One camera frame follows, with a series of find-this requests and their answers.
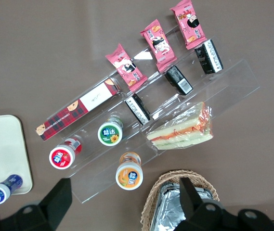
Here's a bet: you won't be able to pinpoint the pink cartoon snack packet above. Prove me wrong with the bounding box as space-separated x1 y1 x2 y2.
105 43 148 92
170 0 208 51
140 19 178 73

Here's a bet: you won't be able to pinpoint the plastic-wrapped triangle sandwich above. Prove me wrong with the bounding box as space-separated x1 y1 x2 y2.
145 101 215 150

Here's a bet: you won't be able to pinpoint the stacked foil containers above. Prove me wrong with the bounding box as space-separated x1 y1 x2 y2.
149 181 212 231

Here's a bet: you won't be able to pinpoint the orange-lid gum bottle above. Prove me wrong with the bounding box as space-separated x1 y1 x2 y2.
115 152 144 191

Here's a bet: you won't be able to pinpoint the beige plastic tray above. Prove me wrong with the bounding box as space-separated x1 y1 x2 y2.
0 115 33 198

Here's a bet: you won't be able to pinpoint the red plaid cookie box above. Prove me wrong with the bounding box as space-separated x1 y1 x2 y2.
35 77 122 141

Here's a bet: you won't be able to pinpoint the red-lid gum bottle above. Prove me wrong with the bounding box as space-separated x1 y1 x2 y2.
49 137 82 169

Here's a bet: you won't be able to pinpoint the oval wicker basket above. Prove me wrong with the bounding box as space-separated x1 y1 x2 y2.
140 170 221 231

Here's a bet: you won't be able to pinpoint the small black snack box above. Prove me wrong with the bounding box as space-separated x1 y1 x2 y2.
194 38 224 75
125 93 151 126
164 64 194 96

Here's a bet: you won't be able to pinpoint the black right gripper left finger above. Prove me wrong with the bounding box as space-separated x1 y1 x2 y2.
0 177 73 231

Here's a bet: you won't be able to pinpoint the clear acrylic tiered shelf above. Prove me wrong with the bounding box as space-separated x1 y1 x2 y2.
36 23 261 205

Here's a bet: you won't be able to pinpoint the green-lid gum bottle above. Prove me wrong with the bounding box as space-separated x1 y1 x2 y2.
97 115 124 146

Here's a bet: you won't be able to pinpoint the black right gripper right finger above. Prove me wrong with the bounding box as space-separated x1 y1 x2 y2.
174 177 274 231

